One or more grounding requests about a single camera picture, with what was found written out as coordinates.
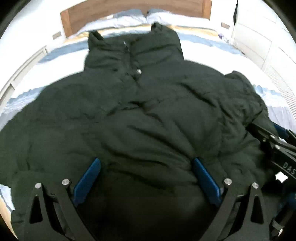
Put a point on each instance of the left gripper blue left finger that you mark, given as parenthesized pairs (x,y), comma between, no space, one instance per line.
(51,212)

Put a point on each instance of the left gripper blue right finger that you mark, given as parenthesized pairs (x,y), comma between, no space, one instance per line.
(251,225)

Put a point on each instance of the black puffer jacket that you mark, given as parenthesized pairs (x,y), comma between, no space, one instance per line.
(120,206)

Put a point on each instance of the white wardrobe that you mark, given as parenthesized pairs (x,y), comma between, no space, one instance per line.
(261,35)

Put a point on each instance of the right light blue pillow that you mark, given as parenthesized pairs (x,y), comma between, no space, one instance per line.
(168,18)

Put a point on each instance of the light blue pillow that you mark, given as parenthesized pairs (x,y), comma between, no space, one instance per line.
(168,18)
(129,18)

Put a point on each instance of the left light blue pillow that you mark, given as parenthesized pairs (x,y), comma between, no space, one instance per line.
(129,18)

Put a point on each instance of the right wall socket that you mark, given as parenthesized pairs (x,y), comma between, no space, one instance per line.
(223,25)

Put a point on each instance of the wall socket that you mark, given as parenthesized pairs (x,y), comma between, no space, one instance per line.
(56,35)
(223,25)

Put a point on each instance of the white wall panel cabinet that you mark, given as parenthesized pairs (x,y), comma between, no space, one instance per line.
(12,84)

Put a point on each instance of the left wall socket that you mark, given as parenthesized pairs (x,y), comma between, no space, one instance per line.
(56,35)

